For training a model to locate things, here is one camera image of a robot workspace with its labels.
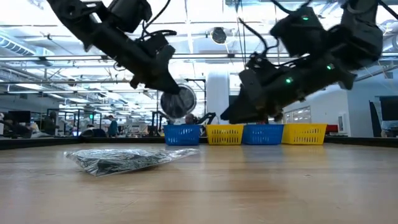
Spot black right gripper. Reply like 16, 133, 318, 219
220, 58, 321, 125

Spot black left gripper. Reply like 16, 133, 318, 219
124, 45, 182, 95

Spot blue plastic basket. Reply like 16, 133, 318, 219
163, 124, 201, 146
241, 124, 285, 146

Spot yellow plastic basket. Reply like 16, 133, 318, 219
205, 124, 245, 146
281, 123, 328, 146

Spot black gantry stand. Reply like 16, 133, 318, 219
185, 77, 208, 116

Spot person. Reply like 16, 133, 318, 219
106, 114, 119, 138
80, 124, 107, 138
42, 111, 60, 136

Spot small black monitor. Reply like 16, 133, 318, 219
7, 111, 32, 124

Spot hanging cable reel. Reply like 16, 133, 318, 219
210, 27, 228, 45

